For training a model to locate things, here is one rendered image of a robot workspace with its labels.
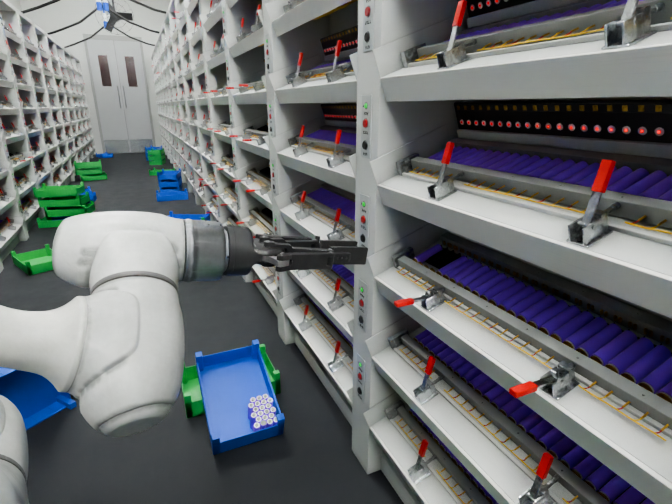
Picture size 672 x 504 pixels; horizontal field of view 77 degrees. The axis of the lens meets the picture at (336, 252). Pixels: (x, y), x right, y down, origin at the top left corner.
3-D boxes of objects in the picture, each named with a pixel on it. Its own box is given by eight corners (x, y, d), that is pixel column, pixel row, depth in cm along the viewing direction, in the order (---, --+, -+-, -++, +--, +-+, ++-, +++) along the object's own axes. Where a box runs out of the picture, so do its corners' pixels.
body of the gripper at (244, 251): (230, 233, 59) (293, 235, 63) (219, 219, 66) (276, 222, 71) (226, 284, 61) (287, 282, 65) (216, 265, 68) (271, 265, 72)
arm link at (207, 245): (180, 212, 64) (221, 214, 67) (178, 269, 66) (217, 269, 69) (188, 227, 56) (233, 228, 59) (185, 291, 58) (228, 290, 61)
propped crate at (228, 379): (283, 433, 125) (285, 418, 120) (212, 455, 117) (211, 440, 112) (257, 354, 146) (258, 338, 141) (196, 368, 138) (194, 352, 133)
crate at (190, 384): (187, 418, 131) (184, 397, 128) (180, 382, 148) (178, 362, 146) (281, 393, 142) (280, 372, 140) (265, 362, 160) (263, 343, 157)
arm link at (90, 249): (176, 245, 68) (181, 317, 61) (61, 243, 61) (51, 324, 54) (183, 197, 60) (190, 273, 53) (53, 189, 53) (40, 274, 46)
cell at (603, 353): (637, 344, 56) (603, 370, 55) (624, 337, 58) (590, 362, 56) (637, 333, 55) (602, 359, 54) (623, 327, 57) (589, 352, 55)
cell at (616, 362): (654, 352, 54) (619, 379, 53) (639, 345, 56) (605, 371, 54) (654, 341, 54) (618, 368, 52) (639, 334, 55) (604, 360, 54)
